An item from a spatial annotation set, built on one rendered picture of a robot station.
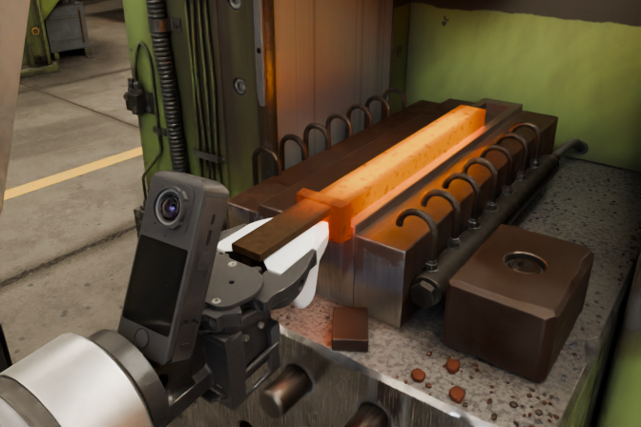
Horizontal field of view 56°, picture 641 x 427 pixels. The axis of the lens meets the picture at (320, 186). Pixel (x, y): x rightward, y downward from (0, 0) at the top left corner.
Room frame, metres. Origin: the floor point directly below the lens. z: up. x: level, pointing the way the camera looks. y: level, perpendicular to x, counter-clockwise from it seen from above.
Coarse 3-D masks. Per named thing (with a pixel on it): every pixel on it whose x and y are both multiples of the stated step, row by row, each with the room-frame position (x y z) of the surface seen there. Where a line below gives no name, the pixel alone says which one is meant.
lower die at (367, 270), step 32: (384, 128) 0.75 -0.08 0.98; (416, 128) 0.72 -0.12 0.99; (544, 128) 0.72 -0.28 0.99; (320, 160) 0.64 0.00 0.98; (352, 160) 0.62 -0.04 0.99; (448, 160) 0.60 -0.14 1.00; (256, 192) 0.56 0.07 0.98; (288, 192) 0.54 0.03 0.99; (416, 192) 0.53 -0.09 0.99; (448, 192) 0.53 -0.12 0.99; (352, 224) 0.45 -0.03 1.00; (384, 224) 0.47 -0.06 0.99; (416, 224) 0.47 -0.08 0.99; (448, 224) 0.49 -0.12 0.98; (352, 256) 0.45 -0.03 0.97; (384, 256) 0.43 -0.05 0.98; (416, 256) 0.44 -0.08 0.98; (320, 288) 0.47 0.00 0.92; (352, 288) 0.45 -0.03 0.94; (384, 288) 0.43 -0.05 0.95; (384, 320) 0.43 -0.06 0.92
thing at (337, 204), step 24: (456, 120) 0.67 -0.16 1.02; (480, 120) 0.69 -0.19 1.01; (408, 144) 0.59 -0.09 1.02; (432, 144) 0.59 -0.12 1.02; (456, 144) 0.64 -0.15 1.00; (360, 168) 0.53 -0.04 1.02; (384, 168) 0.53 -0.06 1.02; (408, 168) 0.55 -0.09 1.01; (312, 192) 0.47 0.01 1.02; (336, 192) 0.48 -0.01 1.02; (360, 192) 0.48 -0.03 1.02; (384, 192) 0.51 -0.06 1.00; (288, 216) 0.43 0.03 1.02; (312, 216) 0.43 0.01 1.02; (336, 216) 0.44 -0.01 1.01; (240, 240) 0.39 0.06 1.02; (264, 240) 0.39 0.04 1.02; (288, 240) 0.40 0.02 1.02; (336, 240) 0.44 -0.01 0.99
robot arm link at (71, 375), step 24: (72, 336) 0.28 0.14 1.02; (24, 360) 0.26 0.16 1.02; (48, 360) 0.26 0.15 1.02; (72, 360) 0.26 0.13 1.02; (96, 360) 0.26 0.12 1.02; (24, 384) 0.24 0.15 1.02; (48, 384) 0.24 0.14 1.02; (72, 384) 0.24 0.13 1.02; (96, 384) 0.25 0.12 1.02; (120, 384) 0.25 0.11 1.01; (48, 408) 0.23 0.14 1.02; (72, 408) 0.23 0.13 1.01; (96, 408) 0.24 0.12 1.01; (120, 408) 0.24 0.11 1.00; (144, 408) 0.25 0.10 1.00
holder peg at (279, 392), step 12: (288, 372) 0.40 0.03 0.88; (300, 372) 0.40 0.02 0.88; (276, 384) 0.39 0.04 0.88; (288, 384) 0.39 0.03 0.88; (300, 384) 0.39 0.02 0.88; (264, 396) 0.38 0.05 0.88; (276, 396) 0.38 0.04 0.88; (288, 396) 0.38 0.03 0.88; (300, 396) 0.39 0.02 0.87; (264, 408) 0.38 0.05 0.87; (276, 408) 0.37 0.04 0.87; (288, 408) 0.38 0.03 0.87
